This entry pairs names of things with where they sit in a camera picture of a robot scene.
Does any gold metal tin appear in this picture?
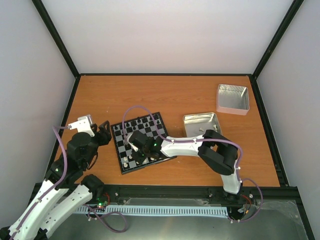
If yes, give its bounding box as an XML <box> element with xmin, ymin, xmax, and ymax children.
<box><xmin>183</xmin><ymin>112</ymin><xmax>222</xmax><ymax>138</ymax></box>

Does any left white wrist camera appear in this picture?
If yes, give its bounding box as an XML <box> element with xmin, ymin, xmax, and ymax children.
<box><xmin>67</xmin><ymin>114</ymin><xmax>95</xmax><ymax>137</ymax></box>

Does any green lit circuit board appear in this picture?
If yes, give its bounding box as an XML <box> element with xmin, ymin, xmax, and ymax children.
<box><xmin>97</xmin><ymin>193</ymin><xmax>111</xmax><ymax>209</ymax></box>

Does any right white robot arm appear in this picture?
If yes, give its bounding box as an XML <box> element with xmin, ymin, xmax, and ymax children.
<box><xmin>127</xmin><ymin>129</ymin><xmax>243</xmax><ymax>195</ymax></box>

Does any light blue cable duct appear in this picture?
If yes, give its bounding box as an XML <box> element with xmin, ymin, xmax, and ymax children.
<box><xmin>76</xmin><ymin>202</ymin><xmax>230</xmax><ymax>219</ymax></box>

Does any black and silver chessboard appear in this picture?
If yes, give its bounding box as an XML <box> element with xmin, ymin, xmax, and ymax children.
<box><xmin>110</xmin><ymin>115</ymin><xmax>175</xmax><ymax>175</ymax></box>

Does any black chess piece set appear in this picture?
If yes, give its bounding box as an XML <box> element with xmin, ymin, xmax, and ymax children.
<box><xmin>124</xmin><ymin>112</ymin><xmax>166</xmax><ymax>137</ymax></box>

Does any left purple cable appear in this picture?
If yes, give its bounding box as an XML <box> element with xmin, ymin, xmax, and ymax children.
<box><xmin>14</xmin><ymin>124</ymin><xmax>130</xmax><ymax>233</ymax></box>

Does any black aluminium frame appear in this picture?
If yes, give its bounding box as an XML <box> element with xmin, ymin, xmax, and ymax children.
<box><xmin>14</xmin><ymin>0</ymin><xmax>320</xmax><ymax>240</ymax></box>

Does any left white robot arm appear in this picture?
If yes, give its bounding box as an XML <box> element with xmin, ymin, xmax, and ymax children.
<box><xmin>0</xmin><ymin>115</ymin><xmax>112</xmax><ymax>240</ymax></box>

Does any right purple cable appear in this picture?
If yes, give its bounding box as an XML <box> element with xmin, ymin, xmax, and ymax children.
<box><xmin>122</xmin><ymin>105</ymin><xmax>264</xmax><ymax>223</ymax></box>

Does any purple cable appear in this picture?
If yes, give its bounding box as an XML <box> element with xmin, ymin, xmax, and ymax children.
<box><xmin>14</xmin><ymin>124</ymin><xmax>130</xmax><ymax>233</ymax></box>
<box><xmin>122</xmin><ymin>105</ymin><xmax>264</xmax><ymax>223</ymax></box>

